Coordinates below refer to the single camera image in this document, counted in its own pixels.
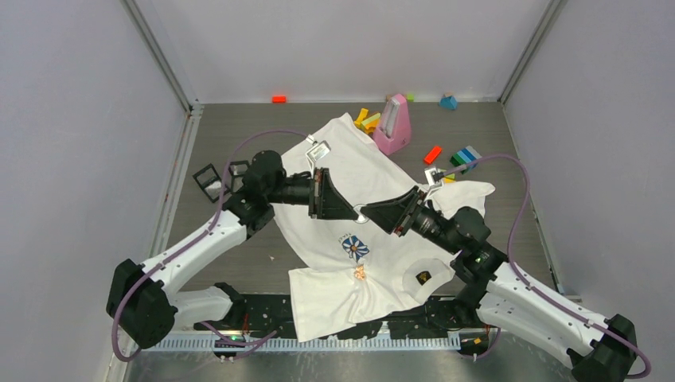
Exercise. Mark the pink metronome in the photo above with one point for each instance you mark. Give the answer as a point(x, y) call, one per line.
point(393, 131)

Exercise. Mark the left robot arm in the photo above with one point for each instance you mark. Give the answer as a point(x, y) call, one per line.
point(146, 300)

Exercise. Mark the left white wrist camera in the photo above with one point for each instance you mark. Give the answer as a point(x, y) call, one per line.
point(318, 150)

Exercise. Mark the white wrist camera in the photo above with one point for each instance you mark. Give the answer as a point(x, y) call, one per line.
point(318, 150)
point(435, 180)

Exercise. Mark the wood and green blocks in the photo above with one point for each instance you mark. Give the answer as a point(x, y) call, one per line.
point(408, 96)

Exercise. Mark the yellow arch block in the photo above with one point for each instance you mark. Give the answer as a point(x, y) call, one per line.
point(358, 122)

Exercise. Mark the green blue stacked bricks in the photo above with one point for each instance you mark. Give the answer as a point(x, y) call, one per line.
point(463, 157)

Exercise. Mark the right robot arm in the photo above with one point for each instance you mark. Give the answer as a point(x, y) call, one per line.
point(594, 347)

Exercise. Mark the blue wooden house block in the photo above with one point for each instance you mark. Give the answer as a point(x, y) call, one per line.
point(449, 101)

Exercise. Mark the gold leaf brooch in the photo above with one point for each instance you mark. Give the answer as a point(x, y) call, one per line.
point(359, 273)

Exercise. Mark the white perforated cable duct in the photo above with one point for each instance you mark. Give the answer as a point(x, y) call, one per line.
point(203, 342)

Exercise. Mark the white t-shirt with daisy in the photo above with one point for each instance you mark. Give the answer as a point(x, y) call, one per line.
point(401, 272)

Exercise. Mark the red-orange flat block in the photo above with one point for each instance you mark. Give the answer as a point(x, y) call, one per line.
point(432, 155)

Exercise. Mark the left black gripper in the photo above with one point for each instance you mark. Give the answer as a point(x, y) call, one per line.
point(325, 202)

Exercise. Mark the orange block by metronome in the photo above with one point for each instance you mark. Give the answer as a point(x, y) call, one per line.
point(369, 128)

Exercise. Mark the light green long block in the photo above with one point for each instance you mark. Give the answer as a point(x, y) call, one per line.
point(372, 119)

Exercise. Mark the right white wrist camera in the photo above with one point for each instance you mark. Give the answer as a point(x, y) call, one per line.
point(435, 180)

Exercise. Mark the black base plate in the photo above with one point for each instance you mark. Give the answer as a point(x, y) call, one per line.
point(260, 314)

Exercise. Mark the empty black display box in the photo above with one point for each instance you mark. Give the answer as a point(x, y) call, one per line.
point(237, 170)

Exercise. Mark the black display box with coin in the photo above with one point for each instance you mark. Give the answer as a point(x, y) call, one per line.
point(210, 183)

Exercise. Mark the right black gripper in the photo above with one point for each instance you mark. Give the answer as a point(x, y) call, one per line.
point(400, 212)

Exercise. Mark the round gold coin brooch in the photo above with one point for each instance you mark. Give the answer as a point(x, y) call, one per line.
point(361, 218)

